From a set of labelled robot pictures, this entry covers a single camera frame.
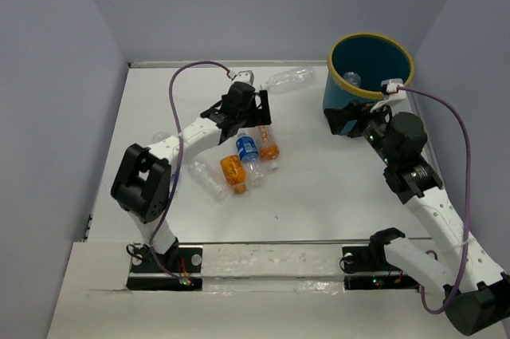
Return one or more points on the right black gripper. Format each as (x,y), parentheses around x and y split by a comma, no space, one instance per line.
(339,116)

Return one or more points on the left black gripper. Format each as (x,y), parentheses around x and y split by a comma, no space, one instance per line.
(260,117)

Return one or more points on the blue label water bottle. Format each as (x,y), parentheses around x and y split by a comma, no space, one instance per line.
(250,158)

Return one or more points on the red label red cap bottle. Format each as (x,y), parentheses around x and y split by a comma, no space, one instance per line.
(352,78)

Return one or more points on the tall orange drink bottle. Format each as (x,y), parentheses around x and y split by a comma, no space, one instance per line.
(269,150)

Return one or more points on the clear bottle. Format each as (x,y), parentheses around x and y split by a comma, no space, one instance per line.
(290,80)
(208,180)

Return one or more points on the short orange juice bottle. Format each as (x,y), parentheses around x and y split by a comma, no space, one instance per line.
(234,174)

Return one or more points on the blue cap bottle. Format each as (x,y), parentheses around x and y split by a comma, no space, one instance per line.
(166,146)

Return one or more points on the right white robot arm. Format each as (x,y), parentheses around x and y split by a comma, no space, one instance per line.
(475,287)

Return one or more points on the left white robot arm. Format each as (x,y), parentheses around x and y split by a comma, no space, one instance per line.
(143,181)

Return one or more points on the blue bin yellow rim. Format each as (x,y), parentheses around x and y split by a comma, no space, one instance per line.
(375,58)

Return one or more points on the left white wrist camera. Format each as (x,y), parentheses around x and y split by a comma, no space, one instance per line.
(245,76)

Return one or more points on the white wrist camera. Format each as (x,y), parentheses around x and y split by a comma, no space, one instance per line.
(393,94)
(245,76)

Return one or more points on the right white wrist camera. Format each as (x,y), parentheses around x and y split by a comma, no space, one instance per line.
(393,94)

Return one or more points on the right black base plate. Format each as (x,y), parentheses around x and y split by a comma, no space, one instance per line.
(378,271)

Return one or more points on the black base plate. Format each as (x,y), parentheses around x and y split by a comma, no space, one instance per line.
(378,271)
(181,272)

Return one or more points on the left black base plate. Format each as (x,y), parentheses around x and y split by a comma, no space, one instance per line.
(181,272)

